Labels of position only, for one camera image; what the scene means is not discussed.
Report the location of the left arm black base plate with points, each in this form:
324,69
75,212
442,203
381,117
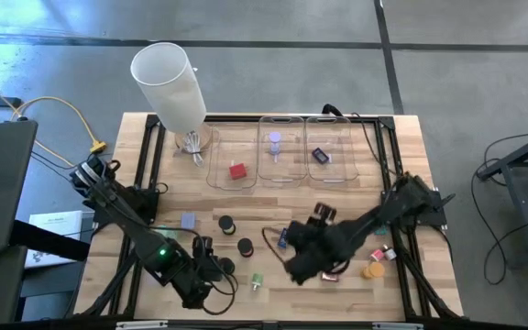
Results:
101,216

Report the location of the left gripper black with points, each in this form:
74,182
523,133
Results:
197,279

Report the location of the white paper booklet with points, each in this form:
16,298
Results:
58,224

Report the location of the black angled bar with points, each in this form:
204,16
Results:
48,240

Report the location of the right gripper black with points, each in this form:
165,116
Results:
319,247

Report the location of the lavender USB charger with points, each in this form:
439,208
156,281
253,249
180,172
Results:
188,222

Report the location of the small pink plug adapter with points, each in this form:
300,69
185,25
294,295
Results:
377,255

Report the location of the black-capped hourglass yellow sand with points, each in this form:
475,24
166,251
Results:
225,223

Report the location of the clear plastic bin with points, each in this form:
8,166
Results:
291,169
220,142
342,137

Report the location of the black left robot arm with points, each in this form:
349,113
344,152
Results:
145,238

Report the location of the orange hourglass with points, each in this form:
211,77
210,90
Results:
376,269

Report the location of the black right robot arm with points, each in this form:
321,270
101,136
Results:
410,194

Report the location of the white cylindrical lamp shade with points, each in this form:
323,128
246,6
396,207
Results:
168,87

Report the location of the black-capped hourglass red sand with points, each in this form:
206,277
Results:
245,246

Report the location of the blue rectangular box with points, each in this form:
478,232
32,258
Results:
283,238

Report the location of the dark purple rectangular box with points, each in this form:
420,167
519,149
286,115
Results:
320,156

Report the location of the red USB charger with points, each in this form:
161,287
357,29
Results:
330,276
238,172

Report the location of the white green USB charger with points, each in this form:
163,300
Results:
256,279

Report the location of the dark metal side table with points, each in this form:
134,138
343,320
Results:
527,192

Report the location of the silver metal bracket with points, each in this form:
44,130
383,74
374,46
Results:
397,326
142,325

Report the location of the lavender hourglass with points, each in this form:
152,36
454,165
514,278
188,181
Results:
275,137

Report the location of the black-capped hourglass black sand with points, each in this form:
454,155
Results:
228,266

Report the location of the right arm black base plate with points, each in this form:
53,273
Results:
443,216

